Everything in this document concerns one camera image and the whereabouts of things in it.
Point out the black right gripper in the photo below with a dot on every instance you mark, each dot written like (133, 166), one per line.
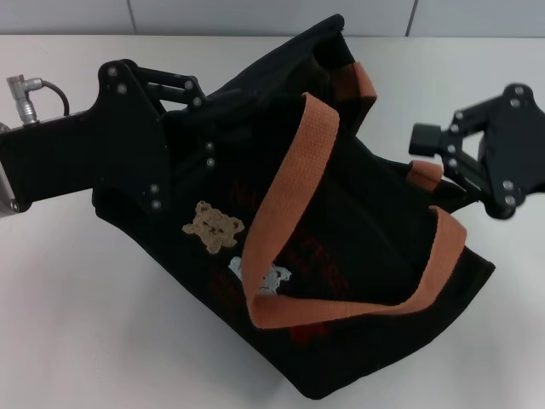
(519, 145)

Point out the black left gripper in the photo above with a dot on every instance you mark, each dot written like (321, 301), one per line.
(85, 149)

